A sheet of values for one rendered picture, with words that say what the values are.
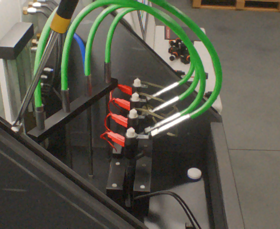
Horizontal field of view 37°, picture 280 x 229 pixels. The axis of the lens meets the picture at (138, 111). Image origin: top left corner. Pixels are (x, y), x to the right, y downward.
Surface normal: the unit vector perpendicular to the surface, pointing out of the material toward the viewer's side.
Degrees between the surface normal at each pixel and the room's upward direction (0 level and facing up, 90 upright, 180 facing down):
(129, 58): 90
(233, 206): 0
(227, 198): 0
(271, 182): 0
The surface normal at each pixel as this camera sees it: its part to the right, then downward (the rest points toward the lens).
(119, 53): -0.06, 0.52
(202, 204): 0.04, -0.85
